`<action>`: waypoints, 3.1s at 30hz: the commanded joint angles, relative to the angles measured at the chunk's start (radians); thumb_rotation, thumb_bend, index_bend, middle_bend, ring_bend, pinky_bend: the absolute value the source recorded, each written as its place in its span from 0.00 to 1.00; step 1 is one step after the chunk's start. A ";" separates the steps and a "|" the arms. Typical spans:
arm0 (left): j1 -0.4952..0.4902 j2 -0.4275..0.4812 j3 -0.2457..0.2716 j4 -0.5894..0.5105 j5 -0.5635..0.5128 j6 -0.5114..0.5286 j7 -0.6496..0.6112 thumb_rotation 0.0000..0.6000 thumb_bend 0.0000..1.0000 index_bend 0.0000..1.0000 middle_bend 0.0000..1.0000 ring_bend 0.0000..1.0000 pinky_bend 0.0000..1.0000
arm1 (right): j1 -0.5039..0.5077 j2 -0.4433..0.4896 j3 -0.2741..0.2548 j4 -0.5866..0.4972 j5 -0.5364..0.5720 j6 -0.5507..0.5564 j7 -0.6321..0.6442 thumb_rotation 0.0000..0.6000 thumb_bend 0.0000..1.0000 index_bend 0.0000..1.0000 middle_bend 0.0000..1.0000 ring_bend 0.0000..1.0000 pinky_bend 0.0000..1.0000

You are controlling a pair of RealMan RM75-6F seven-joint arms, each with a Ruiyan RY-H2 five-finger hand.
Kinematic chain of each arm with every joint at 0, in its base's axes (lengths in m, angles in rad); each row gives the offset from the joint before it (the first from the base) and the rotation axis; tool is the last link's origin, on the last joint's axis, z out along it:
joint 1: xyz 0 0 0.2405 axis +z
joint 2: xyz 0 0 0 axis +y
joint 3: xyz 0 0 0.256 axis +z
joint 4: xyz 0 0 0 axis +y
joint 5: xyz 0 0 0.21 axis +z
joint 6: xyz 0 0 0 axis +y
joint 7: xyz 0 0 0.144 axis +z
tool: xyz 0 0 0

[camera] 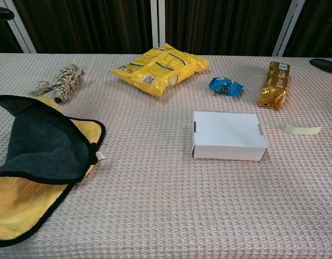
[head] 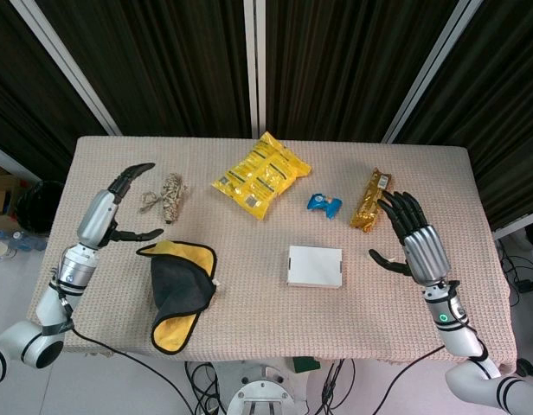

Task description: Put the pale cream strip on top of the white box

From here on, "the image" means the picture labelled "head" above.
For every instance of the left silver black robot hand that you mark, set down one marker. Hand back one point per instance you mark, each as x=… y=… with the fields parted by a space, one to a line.
x=93 y=216

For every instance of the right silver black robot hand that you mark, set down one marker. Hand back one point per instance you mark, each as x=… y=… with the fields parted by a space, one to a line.
x=424 y=253

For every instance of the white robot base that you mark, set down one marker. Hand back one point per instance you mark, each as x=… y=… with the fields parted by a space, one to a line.
x=261 y=391

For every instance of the brown cardboard box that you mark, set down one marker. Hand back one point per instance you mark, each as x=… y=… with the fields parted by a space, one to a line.
x=0 y=192

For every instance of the white cardboard box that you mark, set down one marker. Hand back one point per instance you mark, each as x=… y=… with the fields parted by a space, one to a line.
x=314 y=266

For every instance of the black trash bin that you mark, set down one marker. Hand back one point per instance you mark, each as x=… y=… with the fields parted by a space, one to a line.
x=37 y=207

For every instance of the clear water bottle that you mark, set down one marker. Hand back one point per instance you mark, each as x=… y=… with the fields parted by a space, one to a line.
x=26 y=241

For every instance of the gold snack wrapper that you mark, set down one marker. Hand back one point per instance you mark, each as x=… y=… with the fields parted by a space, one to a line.
x=370 y=203

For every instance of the twine bundle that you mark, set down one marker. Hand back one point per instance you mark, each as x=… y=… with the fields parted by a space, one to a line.
x=171 y=199

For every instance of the yellow and black cloth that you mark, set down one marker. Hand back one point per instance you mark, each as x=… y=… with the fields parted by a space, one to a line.
x=177 y=281

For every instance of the black power adapter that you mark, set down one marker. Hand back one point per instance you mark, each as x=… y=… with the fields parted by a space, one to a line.
x=526 y=286

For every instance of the blue snack packet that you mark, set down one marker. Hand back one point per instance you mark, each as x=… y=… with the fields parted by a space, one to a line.
x=323 y=204

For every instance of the dark pleated partition screen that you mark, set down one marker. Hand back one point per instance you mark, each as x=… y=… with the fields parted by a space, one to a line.
x=28 y=95
x=500 y=108
x=162 y=65
x=348 y=65

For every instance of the yellow snack bag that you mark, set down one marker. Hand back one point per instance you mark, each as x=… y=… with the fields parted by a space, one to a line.
x=260 y=175

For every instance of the beige waffle tablecloth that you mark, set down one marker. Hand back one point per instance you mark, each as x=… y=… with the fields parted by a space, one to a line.
x=258 y=320

